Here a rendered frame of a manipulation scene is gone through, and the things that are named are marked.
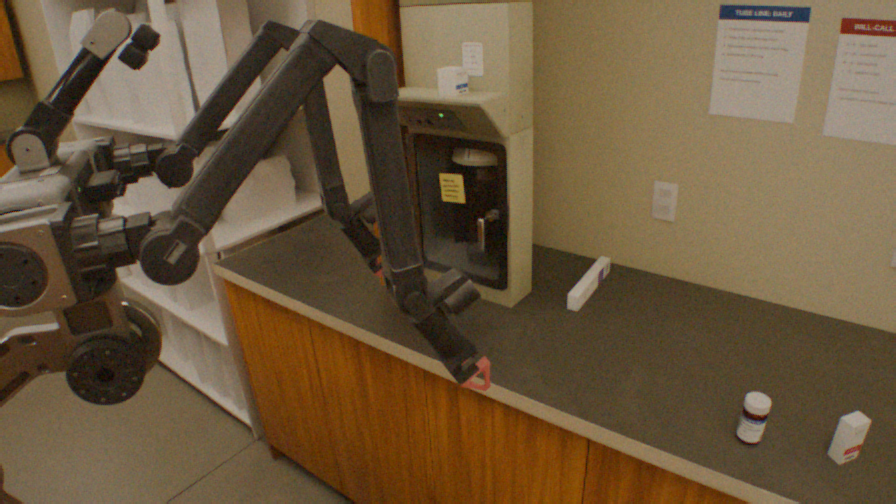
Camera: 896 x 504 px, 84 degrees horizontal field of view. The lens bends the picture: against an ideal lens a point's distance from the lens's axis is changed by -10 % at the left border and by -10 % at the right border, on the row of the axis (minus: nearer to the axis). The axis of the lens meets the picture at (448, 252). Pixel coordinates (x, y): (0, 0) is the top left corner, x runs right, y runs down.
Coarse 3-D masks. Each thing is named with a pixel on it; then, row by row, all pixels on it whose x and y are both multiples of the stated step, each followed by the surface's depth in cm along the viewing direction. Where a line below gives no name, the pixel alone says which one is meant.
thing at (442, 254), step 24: (432, 144) 144; (456, 144) 140; (480, 144) 135; (432, 168) 147; (456, 168) 142; (480, 168) 138; (504, 168) 133; (432, 192) 151; (480, 192) 141; (504, 192) 136; (432, 216) 154; (456, 216) 149; (480, 216) 143; (504, 216) 139; (432, 240) 157; (456, 240) 152; (504, 240) 141; (432, 264) 161; (456, 264) 155; (480, 264) 150; (504, 264) 144; (504, 288) 147
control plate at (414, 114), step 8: (400, 112) 139; (408, 112) 137; (416, 112) 135; (424, 112) 133; (432, 112) 131; (440, 112) 129; (448, 112) 128; (408, 120) 141; (416, 120) 139; (424, 120) 137; (432, 120) 135; (440, 120) 134; (448, 120) 132; (456, 120) 130; (440, 128) 138; (448, 128) 136; (456, 128) 134; (464, 128) 132
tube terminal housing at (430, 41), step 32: (416, 32) 136; (448, 32) 130; (480, 32) 125; (512, 32) 122; (416, 64) 139; (448, 64) 133; (512, 64) 125; (512, 96) 127; (416, 128) 147; (512, 128) 130; (512, 160) 134; (512, 192) 137; (512, 224) 141; (512, 256) 144; (480, 288) 155; (512, 288) 148
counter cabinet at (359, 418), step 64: (256, 320) 187; (256, 384) 208; (320, 384) 176; (384, 384) 153; (448, 384) 135; (320, 448) 194; (384, 448) 166; (448, 448) 146; (512, 448) 130; (576, 448) 117
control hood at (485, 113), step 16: (400, 96) 132; (416, 96) 129; (432, 96) 127; (448, 96) 126; (464, 96) 125; (480, 96) 124; (496, 96) 123; (464, 112) 125; (480, 112) 122; (496, 112) 124; (432, 128) 140; (480, 128) 129; (496, 128) 126
